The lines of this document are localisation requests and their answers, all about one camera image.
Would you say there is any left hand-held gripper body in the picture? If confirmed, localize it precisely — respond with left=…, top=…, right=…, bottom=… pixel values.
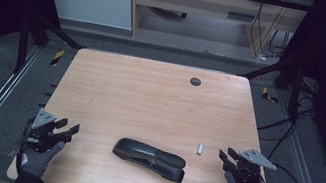
left=22, top=106, right=72, bottom=157

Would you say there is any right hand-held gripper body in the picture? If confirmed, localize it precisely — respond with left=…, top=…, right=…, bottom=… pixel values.
left=228, top=145, right=280, bottom=183

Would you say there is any small white cylinder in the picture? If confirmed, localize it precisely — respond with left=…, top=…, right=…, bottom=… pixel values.
left=196, top=142, right=205, bottom=156

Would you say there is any black stapler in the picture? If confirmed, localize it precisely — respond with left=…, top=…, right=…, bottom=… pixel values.
left=108, top=135, right=190, bottom=183

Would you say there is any grey tape piece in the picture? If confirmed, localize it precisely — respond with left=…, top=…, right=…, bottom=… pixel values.
left=5, top=146, right=20, bottom=159

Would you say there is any orange-black tool on right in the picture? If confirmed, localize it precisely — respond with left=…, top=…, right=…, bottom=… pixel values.
left=260, top=86, right=281, bottom=105

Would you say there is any light wooden desk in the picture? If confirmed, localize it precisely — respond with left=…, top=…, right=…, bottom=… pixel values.
left=119, top=0, right=315, bottom=68

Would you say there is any left hand-held gripper cable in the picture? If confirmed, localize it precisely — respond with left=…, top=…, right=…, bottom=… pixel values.
left=15, top=115, right=38, bottom=165

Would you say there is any long black floor cable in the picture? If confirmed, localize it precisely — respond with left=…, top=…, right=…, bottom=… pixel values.
left=256, top=99, right=316, bottom=140

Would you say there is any yellow-handled tool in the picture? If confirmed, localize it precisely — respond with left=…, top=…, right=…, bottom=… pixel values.
left=49, top=48, right=67, bottom=69

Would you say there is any black upright frame post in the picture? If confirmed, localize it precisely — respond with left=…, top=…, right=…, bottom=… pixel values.
left=285, top=64, right=307, bottom=122
left=12, top=13, right=34, bottom=75

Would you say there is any dark round cable grommet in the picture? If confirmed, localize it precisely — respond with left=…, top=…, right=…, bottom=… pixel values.
left=189, top=76, right=203, bottom=88

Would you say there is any black diagonal frame strut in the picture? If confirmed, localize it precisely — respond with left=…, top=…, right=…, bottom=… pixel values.
left=240, top=51, right=296, bottom=88
left=28, top=10, right=92, bottom=51

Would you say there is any coiled black desk cable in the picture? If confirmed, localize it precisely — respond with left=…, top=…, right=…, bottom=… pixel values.
left=266, top=27, right=290, bottom=59

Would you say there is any black hanging desk cable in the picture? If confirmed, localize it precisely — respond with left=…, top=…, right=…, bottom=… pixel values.
left=246, top=0, right=271, bottom=58

